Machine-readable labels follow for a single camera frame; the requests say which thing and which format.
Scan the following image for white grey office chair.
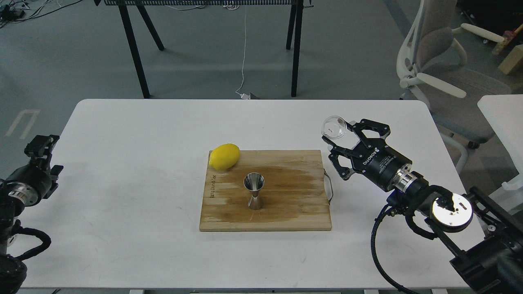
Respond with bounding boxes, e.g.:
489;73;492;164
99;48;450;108
396;0;512;173

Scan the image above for black trestle table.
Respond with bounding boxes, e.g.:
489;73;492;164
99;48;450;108
94;0;313;99

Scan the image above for wooden cutting board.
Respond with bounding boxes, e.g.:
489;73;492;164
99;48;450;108
199;149;332;232

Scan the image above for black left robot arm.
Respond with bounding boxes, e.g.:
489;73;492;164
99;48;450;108
0;135;63;294

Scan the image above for white side table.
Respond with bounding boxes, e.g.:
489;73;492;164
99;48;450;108
478;94;523;205

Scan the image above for steel double jigger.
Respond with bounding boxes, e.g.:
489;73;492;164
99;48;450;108
243;172;265;210

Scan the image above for small clear glass beaker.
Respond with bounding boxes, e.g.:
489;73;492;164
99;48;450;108
321;116;347;140

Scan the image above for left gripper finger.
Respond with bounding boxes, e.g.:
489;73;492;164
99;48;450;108
43;135;60;164
24;136;50;166

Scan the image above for cardboard box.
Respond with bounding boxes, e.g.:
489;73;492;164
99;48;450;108
498;44;523;75

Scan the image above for black floor cables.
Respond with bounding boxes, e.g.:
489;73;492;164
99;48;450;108
0;0;82;29

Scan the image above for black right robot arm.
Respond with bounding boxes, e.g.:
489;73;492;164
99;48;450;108
322;116;523;294

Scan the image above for yellow lemon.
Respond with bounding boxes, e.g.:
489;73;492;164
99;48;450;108
208;143;241;171

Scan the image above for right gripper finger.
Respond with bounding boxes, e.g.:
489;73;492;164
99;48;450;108
345;119;391;149
322;135;362;181

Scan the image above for white power cable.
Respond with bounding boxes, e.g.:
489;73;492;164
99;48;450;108
235;4;251;100

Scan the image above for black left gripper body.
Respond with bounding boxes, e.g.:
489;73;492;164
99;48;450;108
3;164;64;208

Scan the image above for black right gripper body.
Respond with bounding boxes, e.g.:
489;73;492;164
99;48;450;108
351;141;412;192

